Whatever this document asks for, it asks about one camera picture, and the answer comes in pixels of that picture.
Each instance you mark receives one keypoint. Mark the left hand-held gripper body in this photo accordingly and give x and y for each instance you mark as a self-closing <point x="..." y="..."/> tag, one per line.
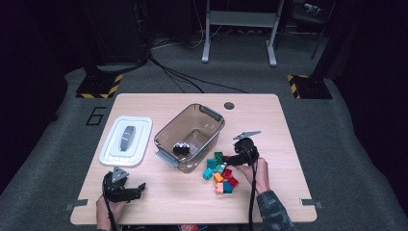
<point x="114" y="187"/>

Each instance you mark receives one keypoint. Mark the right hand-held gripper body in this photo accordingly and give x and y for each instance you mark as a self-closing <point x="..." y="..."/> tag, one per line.
<point x="246" y="150"/>

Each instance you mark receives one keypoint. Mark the green toy block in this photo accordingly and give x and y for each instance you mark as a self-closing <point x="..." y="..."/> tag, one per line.
<point x="219" y="157"/>

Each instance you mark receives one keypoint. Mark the red toy block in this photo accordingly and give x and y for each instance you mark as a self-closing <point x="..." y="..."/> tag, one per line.
<point x="233" y="182"/>
<point x="227" y="174"/>

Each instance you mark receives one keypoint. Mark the pale teal toy block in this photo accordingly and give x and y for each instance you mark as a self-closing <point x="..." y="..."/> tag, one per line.
<point x="220" y="168"/>

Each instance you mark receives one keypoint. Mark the orange toy block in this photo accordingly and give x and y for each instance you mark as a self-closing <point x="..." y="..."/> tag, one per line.
<point x="218" y="177"/>

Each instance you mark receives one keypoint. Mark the blue toy block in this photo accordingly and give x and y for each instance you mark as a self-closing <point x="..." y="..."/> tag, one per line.
<point x="228" y="187"/>

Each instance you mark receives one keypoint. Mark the pink toy block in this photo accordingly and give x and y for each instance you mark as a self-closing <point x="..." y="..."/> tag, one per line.
<point x="219" y="188"/>

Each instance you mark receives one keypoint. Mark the black object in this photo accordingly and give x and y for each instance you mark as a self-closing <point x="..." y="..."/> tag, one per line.
<point x="182" y="148"/>

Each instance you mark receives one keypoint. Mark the clear brown plastic container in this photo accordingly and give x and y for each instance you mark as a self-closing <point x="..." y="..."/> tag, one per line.
<point x="179" y="128"/>

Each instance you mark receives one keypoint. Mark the person's left hand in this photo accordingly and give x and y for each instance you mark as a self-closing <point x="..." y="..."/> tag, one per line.
<point x="106" y="213"/>

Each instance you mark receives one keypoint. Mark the person's right hand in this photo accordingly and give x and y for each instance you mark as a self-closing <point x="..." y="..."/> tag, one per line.
<point x="260" y="176"/>

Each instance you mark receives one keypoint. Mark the dark teal toy block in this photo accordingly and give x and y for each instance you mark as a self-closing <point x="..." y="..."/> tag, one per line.
<point x="211" y="164"/>

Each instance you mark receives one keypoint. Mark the cyan toy block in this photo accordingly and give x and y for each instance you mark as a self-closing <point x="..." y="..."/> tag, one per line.
<point x="208" y="174"/>

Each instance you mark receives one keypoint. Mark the grey tape strip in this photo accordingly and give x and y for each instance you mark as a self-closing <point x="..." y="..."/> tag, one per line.
<point x="309" y="202"/>
<point x="77" y="203"/>

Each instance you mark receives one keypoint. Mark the round dark table grommet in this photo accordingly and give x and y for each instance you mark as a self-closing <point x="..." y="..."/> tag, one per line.
<point x="229" y="106"/>

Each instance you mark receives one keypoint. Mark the white container lid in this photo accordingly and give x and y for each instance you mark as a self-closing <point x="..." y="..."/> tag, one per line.
<point x="141" y="128"/>

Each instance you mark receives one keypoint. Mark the red packet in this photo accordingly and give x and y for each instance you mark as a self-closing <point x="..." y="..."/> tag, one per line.
<point x="189" y="228"/>

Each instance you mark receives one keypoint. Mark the black yellow-striped stand base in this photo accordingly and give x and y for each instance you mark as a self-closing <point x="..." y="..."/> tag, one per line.
<point x="312" y="88"/>
<point x="96" y="86"/>

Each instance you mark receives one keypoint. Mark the small white grey device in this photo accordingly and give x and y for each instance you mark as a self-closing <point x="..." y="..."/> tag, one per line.
<point x="311" y="8"/>

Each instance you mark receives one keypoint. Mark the black cabinet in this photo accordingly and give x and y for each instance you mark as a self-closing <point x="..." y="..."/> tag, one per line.
<point x="118" y="29"/>

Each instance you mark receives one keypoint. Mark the black stand post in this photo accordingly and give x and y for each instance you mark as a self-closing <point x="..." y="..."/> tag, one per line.
<point x="322" y="64"/>

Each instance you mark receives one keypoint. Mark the white metal stand frame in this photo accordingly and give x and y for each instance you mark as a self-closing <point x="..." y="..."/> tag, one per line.
<point x="240" y="18"/>

